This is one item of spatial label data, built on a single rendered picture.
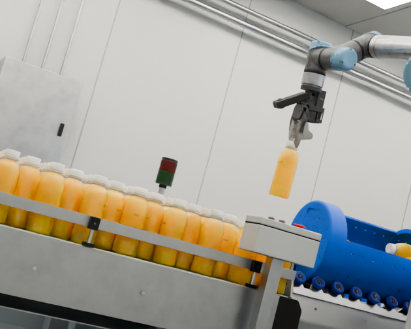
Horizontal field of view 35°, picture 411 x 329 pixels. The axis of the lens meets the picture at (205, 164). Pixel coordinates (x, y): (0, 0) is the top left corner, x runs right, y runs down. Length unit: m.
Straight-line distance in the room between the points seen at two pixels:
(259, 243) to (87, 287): 0.48
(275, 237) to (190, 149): 3.91
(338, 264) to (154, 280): 0.66
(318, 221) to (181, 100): 3.59
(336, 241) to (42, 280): 0.95
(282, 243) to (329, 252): 0.35
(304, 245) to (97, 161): 3.69
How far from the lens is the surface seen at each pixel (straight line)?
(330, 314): 2.22
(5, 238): 1.75
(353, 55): 2.18
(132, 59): 5.58
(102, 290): 1.81
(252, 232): 1.84
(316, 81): 2.24
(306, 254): 1.90
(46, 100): 5.12
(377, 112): 6.83
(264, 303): 1.89
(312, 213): 2.30
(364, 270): 2.26
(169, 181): 2.42
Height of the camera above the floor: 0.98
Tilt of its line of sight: 7 degrees up
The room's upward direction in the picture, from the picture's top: 15 degrees clockwise
